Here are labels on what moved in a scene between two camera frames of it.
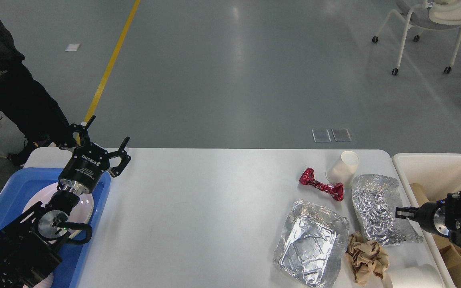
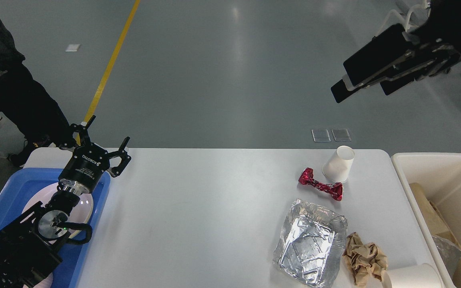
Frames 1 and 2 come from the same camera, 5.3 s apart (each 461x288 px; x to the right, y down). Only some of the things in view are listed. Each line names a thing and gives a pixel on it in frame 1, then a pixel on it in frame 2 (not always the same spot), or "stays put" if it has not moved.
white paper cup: x=425 y=276 stays put
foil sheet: x=375 y=198 to x=451 y=254
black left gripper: x=81 y=172 stays put
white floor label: x=73 y=47 stays put
